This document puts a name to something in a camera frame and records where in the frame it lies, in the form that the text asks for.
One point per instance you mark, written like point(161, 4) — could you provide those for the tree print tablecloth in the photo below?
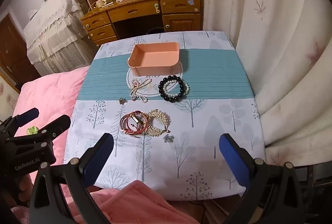
point(207, 123)

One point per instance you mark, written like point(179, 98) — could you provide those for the pink fleece cloth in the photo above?
point(140, 203)

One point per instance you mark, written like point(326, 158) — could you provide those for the small green object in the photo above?
point(32, 130)

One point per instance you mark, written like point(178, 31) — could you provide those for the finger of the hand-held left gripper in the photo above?
point(28, 114)
point(55, 127)

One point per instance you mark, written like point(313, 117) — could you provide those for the small grey flower earring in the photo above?
point(168, 138)

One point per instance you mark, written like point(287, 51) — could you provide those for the brown wooden door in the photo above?
point(14, 53)

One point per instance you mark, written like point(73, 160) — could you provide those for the wooden desk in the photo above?
point(137, 10)

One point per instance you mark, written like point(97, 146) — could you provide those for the small dark earring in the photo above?
point(122, 100)

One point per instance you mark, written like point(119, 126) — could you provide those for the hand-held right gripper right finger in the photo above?
point(233, 161)

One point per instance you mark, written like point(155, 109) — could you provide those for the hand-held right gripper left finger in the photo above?
point(99, 159)

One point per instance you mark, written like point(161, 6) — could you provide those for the cream leaf print curtain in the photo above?
point(272, 45)

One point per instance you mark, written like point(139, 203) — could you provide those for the person's left hand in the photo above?
point(23, 186)

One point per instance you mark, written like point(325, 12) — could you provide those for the white lace cover cloth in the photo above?
point(54, 29)

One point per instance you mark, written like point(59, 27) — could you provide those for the pink blanket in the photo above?
point(49, 94)

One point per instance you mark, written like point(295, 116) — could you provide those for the pink plastic tray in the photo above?
point(155, 57)

